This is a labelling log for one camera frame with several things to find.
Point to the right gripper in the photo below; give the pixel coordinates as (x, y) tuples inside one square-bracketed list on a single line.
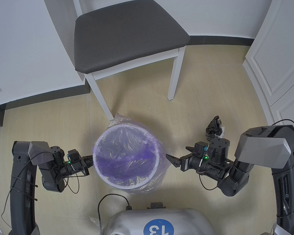
[(191, 164)]

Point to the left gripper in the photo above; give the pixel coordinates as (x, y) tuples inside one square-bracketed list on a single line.
[(79, 169)]

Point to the purple plastic bag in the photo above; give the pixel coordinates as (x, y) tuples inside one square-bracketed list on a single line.
[(127, 155)]

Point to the black plastic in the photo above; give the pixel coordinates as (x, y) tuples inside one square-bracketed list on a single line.
[(214, 128)]

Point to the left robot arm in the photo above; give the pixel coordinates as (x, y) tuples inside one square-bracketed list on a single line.
[(22, 180)]

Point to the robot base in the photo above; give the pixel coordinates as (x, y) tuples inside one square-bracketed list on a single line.
[(161, 219)]

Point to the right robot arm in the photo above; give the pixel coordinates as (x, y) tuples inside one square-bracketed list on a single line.
[(259, 146)]

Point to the white trash bin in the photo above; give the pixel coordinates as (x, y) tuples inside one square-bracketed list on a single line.
[(127, 187)]

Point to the small clear plastic scrap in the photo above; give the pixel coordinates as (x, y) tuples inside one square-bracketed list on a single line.
[(94, 221)]

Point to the white chair with grey seat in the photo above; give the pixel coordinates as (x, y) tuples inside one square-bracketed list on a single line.
[(127, 33)]

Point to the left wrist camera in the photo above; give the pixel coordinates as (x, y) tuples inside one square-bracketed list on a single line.
[(73, 157)]

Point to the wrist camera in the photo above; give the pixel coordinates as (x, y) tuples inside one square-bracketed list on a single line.
[(200, 148), (73, 157)]

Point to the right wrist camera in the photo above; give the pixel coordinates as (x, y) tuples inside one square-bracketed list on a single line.
[(200, 148)]

